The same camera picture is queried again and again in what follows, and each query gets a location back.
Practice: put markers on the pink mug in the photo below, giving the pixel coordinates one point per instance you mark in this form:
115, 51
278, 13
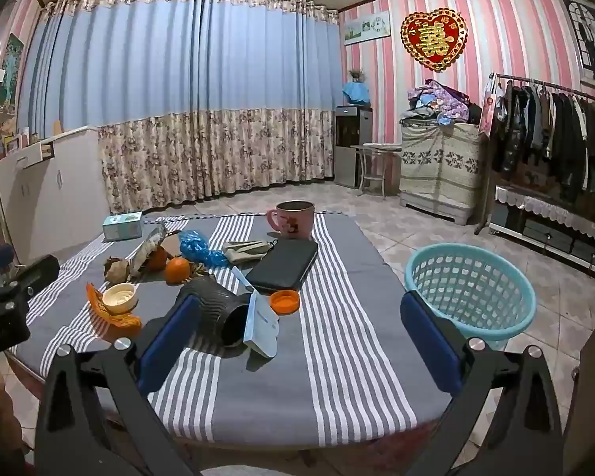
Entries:
292, 220

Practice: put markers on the light blue plastic basket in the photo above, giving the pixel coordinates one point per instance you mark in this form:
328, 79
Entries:
505, 302

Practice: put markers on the teal tissue box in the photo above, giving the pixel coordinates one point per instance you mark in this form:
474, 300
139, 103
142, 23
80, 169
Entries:
122, 227

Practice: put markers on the beige fabric pouch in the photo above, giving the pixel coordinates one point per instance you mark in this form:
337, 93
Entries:
245, 252

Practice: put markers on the cabinet with patterned cover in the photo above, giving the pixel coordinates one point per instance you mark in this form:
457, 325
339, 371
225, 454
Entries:
441, 168

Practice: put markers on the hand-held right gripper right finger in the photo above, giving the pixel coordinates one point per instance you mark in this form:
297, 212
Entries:
434, 344

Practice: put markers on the black rectangular case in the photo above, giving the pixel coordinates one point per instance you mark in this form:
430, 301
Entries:
282, 265

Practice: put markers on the orange fruit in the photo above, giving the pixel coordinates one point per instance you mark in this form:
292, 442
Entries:
157, 259
178, 270

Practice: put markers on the pile of folded clothes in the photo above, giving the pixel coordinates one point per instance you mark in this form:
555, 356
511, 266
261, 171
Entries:
439, 101

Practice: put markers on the low cabinet with lace cloth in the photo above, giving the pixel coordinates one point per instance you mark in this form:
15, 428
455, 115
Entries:
550, 223

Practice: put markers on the blue plastic bag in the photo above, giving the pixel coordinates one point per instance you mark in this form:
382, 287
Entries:
196, 248

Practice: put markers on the black ribbed cup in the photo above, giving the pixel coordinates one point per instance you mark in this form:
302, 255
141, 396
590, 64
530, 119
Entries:
215, 305

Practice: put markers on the white sideboard cabinet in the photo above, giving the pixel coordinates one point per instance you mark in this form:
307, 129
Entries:
54, 193

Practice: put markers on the potted plant with blue wrap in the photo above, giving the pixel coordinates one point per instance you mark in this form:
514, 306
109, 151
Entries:
355, 90

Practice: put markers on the brown dried husk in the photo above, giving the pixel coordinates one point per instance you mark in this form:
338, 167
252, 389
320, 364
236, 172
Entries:
116, 270

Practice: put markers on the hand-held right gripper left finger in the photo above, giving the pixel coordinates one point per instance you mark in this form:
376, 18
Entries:
166, 342

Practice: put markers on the black and white wall poster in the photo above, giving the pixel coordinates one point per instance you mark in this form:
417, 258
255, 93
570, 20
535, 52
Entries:
592, 44

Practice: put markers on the small round side table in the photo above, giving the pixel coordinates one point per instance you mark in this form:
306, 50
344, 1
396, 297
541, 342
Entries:
377, 151

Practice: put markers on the grey water dispenser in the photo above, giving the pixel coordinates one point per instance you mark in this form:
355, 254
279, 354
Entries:
349, 144

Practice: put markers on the small framed wall picture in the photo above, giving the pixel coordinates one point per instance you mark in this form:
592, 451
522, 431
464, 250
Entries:
367, 27

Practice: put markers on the pink hanging bag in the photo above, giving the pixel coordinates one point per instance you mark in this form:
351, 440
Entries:
489, 109

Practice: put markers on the red heart wall decoration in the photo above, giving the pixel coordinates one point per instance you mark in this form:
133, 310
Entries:
434, 39

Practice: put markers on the grey striped tablecloth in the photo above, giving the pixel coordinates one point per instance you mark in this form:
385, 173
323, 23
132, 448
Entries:
327, 372

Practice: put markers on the orange plastic cap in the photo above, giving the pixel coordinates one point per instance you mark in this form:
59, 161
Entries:
284, 302

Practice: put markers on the blue and floral curtain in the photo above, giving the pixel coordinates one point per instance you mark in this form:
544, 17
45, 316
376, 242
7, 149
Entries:
178, 84

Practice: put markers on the green wall painting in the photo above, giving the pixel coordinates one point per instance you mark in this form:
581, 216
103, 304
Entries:
11, 72

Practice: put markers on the row of hanging clothes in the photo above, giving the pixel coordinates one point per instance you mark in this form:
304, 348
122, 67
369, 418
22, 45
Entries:
555, 134

